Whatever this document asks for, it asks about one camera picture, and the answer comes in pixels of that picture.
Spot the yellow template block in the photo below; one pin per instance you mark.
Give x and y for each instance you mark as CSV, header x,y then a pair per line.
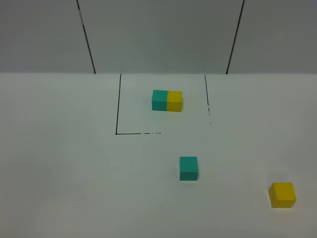
x,y
174,101

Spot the teal template block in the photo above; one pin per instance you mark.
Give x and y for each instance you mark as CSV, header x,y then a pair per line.
x,y
159,100

